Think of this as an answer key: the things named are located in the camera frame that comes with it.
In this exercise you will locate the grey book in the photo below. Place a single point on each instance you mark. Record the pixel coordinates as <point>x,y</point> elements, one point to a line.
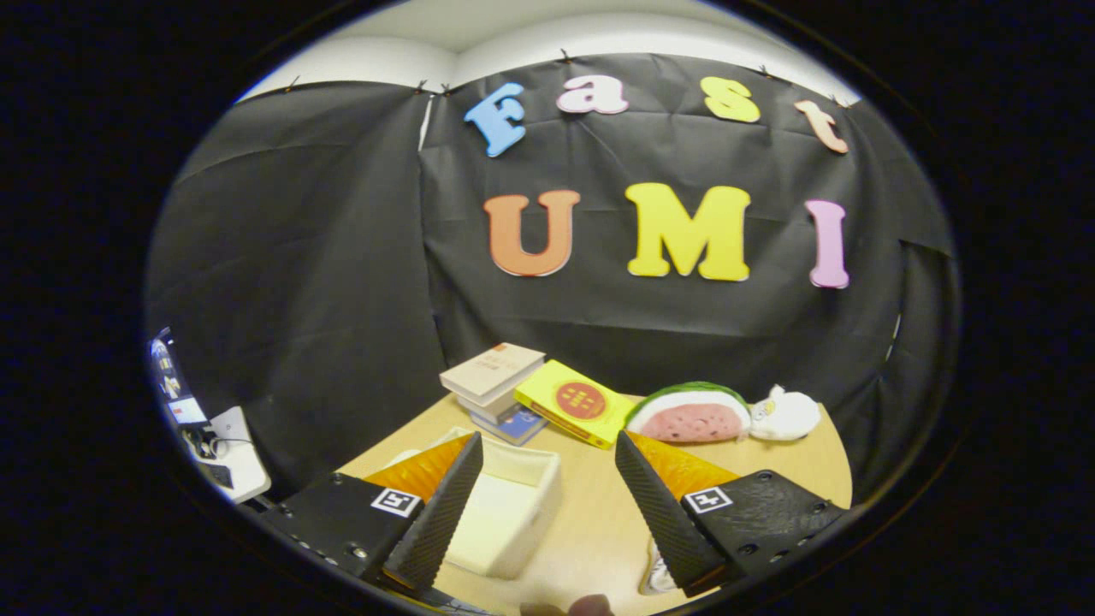
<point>492,412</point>

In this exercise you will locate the cream fabric storage box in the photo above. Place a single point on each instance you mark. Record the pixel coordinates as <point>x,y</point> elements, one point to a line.
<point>505,513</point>

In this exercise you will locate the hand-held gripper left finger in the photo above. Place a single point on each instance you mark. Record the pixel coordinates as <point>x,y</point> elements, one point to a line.
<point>440,522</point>

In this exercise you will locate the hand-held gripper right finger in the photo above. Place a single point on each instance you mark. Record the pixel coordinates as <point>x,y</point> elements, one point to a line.
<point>659,513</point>

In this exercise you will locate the white plush toy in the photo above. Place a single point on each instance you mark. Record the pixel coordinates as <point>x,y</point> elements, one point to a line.
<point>791,415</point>

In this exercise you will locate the white canvas shoe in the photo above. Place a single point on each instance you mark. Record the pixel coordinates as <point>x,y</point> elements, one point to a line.
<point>659,573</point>

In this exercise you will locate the yellow book with red circle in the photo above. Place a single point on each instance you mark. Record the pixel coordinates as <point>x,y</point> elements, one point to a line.
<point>573,402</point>

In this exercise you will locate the watermelon slice plush toy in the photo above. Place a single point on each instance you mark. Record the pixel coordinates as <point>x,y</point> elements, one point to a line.
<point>693,419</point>

